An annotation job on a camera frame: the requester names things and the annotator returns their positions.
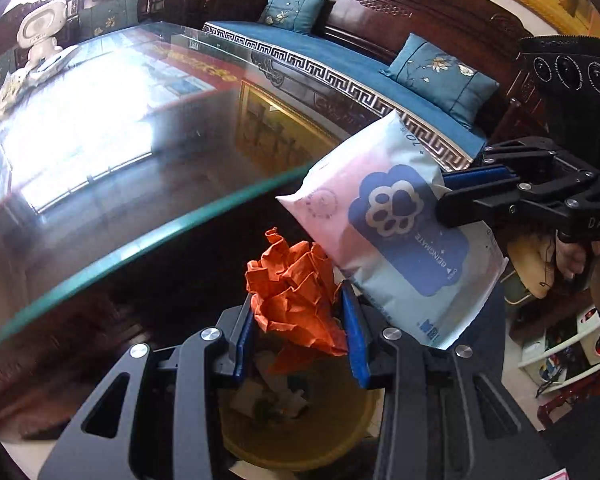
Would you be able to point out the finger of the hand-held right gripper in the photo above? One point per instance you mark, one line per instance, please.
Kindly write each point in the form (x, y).
(480, 177)
(480, 207)

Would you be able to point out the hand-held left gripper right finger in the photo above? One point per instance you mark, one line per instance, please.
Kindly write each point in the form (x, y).
(357, 340)

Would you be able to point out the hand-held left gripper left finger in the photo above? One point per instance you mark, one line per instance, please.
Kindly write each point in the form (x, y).
(242, 345)

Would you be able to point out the orange-red paper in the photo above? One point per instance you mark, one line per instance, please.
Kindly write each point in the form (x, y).
(300, 300)

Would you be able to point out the pale blue wet wipes pack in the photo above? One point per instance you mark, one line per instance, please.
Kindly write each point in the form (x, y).
(380, 240)

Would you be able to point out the yellow round waste bin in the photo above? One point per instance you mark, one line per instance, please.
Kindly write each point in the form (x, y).
(300, 440)

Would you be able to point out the person's right hand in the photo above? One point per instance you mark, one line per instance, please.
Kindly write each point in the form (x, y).
(570, 260)

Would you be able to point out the white crumpled tissue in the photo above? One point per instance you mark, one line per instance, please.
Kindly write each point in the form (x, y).
(260, 390)

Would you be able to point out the small tan stool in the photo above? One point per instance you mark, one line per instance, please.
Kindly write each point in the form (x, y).
(530, 260)

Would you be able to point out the glass-topped dark wooden table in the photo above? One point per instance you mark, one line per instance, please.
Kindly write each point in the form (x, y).
(155, 285)

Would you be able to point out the white plastic rack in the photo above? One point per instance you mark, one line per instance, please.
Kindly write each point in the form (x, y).
(580, 325)

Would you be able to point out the blue patterned seat mat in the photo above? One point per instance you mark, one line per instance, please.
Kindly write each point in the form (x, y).
(340, 60)

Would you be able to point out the carved dark wooden sofa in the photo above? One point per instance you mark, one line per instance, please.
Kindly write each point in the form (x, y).
(370, 15)

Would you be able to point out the red wooden furniture leg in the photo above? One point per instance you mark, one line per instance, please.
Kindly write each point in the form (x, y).
(570, 400)

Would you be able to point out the dark wooden side table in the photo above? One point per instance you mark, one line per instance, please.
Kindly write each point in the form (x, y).
(225, 10)

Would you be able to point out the white crumpled bag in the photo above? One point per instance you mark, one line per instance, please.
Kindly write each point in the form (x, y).
(7, 95)

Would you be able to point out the white robot toy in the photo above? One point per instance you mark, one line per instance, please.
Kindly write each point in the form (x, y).
(42, 22)

